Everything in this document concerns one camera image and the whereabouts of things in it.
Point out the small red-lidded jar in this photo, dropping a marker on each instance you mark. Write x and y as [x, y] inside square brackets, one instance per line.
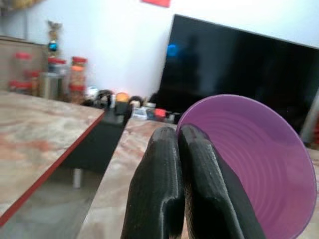
[35, 83]

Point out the black flat screen television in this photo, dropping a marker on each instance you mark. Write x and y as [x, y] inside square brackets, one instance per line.
[239, 74]

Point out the low red-lidded jar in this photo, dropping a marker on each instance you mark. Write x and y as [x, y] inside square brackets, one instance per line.
[20, 87]

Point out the red-lidded clear jar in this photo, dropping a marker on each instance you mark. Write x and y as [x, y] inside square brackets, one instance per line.
[23, 63]

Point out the gold trophy with blue ball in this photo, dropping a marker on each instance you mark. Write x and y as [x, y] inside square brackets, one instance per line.
[54, 39]

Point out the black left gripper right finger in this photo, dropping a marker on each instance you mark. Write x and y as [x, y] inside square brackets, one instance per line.
[211, 189]

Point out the red paper on wall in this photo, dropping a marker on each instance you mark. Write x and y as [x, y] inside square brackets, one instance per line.
[157, 2]

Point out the steel canister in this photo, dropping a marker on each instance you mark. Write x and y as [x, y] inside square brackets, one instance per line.
[51, 85]

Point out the purple plastic bowl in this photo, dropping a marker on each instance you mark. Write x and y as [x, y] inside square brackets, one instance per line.
[261, 154]

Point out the red small box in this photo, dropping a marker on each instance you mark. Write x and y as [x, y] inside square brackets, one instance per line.
[160, 113]

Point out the orange round object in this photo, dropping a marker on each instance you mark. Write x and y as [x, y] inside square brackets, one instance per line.
[121, 97]

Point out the marble table with red edge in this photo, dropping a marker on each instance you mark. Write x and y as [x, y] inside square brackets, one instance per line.
[35, 139]

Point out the red-lidded jar with dark contents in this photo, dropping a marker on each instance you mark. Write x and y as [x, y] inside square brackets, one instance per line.
[56, 65]

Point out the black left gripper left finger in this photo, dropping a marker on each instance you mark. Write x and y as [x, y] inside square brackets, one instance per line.
[154, 179]

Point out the tall red-lidded snack jar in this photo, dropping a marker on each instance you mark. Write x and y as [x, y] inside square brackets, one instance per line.
[77, 79]

